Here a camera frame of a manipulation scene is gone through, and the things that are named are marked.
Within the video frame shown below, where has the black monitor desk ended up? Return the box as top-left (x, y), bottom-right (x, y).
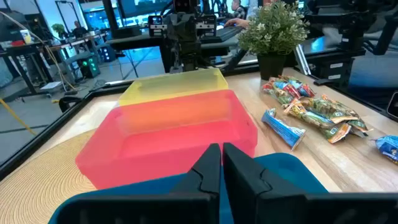
top-left (104, 27), bottom-right (246, 74)

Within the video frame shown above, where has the pink translucent plastic bin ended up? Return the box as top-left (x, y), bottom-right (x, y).
top-left (75, 89), bottom-right (259, 190)

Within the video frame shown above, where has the computer tower with green lights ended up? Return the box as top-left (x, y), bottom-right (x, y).
top-left (77, 54), bottom-right (101, 79)

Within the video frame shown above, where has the black workshop desk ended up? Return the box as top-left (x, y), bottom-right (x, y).
top-left (0, 39), bottom-right (62, 102)

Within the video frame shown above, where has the chips bag lying on table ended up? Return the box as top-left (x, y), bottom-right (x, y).
top-left (301, 94), bottom-right (361, 124)

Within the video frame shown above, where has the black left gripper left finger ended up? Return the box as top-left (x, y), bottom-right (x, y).
top-left (49, 142), bottom-right (223, 224)

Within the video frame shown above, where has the blue translucent plastic bin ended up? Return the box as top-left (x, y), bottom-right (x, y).
top-left (48, 152), bottom-right (329, 224)

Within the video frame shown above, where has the blue wrapped granola bar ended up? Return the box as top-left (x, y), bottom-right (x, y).
top-left (371, 134), bottom-right (398, 166)
top-left (261, 108), bottom-right (307, 152)

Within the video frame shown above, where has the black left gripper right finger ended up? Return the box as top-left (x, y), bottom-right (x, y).
top-left (222, 142), bottom-right (398, 224)

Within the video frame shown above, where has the black keyboard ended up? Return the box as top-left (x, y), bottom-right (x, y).
top-left (201, 26), bottom-right (245, 44)

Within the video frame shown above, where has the small background potted plant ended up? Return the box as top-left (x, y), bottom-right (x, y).
top-left (50, 22), bottom-right (67, 39)

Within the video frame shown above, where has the round beige woven placemat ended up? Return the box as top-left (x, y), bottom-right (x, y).
top-left (0, 129), bottom-right (97, 224)

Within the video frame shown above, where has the red and blue granola bar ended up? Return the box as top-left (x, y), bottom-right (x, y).
top-left (262, 77), bottom-right (295, 106)
top-left (275, 75), bottom-right (302, 100)
top-left (295, 79), bottom-right (317, 98)

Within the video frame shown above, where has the yellow cable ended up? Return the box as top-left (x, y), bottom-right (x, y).
top-left (0, 98), bottom-right (37, 136)

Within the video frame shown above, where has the green and orange granola bar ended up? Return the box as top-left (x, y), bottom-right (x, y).
top-left (322, 119), bottom-right (373, 144)
top-left (283, 98), bottom-right (336, 129)

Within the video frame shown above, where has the person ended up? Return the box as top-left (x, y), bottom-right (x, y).
top-left (223, 0), bottom-right (250, 29)
top-left (71, 20), bottom-right (90, 39)

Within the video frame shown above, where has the potted plant in black pot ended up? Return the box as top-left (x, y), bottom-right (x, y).
top-left (238, 0), bottom-right (312, 81)

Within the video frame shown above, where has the yellow translucent plastic bin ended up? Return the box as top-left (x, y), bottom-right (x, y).
top-left (118, 67), bottom-right (229, 107)

